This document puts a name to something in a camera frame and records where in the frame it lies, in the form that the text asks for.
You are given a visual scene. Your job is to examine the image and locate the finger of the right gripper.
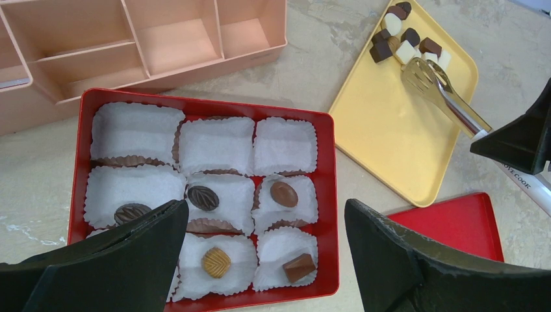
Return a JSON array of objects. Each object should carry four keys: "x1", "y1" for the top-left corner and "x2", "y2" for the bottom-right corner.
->
[{"x1": 470, "y1": 82, "x2": 550, "y2": 175}]

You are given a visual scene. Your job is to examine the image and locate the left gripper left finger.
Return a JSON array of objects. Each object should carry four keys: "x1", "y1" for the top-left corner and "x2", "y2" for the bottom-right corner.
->
[{"x1": 1, "y1": 200, "x2": 189, "y2": 311}]

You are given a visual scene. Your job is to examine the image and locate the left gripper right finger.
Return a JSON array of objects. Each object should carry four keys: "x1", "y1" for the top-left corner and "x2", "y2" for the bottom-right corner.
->
[{"x1": 344, "y1": 199, "x2": 550, "y2": 311}]

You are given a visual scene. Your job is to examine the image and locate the dark chocolate piece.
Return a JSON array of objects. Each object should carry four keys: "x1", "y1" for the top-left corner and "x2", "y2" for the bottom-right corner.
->
[{"x1": 114, "y1": 203, "x2": 151, "y2": 226}]

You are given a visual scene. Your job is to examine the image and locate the caramel chocolate piece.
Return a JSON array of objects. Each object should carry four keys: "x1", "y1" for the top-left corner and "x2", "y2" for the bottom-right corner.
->
[{"x1": 201, "y1": 247, "x2": 232, "y2": 279}]

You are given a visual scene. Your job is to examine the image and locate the red box lid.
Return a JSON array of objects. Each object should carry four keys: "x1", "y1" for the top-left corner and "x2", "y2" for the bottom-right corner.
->
[{"x1": 388, "y1": 192, "x2": 504, "y2": 262}]

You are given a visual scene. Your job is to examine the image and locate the milk chocolate block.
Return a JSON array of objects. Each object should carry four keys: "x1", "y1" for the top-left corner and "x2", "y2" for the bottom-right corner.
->
[{"x1": 282, "y1": 253, "x2": 316, "y2": 283}]

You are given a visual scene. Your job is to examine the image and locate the metal tongs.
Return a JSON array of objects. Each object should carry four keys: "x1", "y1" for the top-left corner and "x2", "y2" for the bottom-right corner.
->
[{"x1": 401, "y1": 57, "x2": 550, "y2": 214}]

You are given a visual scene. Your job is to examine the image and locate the brown oval chocolate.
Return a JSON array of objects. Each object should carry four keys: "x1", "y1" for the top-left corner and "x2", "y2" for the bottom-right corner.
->
[{"x1": 270, "y1": 181, "x2": 298, "y2": 208}]

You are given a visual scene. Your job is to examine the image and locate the red chocolate box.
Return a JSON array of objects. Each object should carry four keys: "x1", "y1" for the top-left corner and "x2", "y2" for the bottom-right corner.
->
[{"x1": 67, "y1": 88, "x2": 340, "y2": 312}]

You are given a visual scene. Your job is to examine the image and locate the brown chocolate piece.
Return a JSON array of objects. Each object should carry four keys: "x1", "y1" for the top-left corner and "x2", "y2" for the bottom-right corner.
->
[{"x1": 419, "y1": 37, "x2": 442, "y2": 57}]

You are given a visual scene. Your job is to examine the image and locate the white chocolate piece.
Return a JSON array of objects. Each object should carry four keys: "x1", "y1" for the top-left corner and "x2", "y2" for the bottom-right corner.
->
[{"x1": 381, "y1": 13, "x2": 402, "y2": 36}]

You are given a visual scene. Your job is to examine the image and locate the yellow tray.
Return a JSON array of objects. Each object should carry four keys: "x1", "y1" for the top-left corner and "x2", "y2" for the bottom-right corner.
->
[{"x1": 329, "y1": 0, "x2": 480, "y2": 209}]

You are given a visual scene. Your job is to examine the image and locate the peach desk organizer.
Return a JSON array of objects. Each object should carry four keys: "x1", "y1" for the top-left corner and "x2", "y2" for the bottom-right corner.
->
[{"x1": 1, "y1": 0, "x2": 287, "y2": 135}]

